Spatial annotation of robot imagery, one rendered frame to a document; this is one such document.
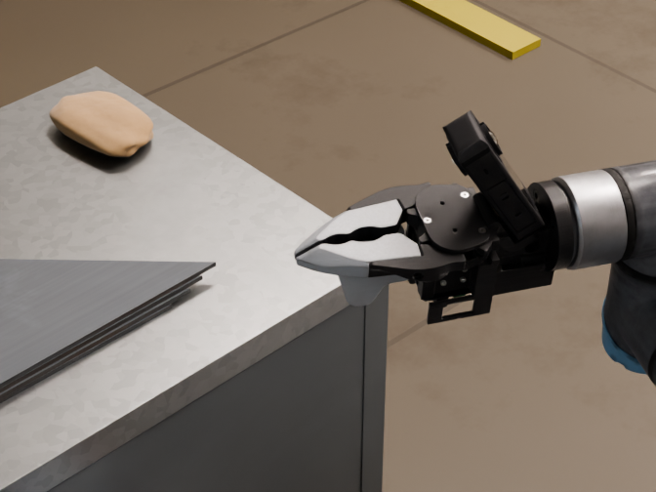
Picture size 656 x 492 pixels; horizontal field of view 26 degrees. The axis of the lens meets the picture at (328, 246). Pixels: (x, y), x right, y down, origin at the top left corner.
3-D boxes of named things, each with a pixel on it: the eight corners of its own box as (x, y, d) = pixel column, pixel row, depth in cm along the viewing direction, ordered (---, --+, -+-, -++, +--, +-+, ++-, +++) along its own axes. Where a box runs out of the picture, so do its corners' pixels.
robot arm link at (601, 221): (635, 214, 108) (593, 144, 113) (578, 224, 107) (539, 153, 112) (617, 281, 113) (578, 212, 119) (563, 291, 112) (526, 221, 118)
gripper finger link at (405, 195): (357, 253, 108) (465, 234, 110) (358, 237, 107) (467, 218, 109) (341, 211, 111) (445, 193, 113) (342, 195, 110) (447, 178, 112)
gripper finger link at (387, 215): (294, 299, 110) (407, 279, 112) (296, 246, 106) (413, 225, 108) (284, 270, 112) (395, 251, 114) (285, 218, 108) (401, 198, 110)
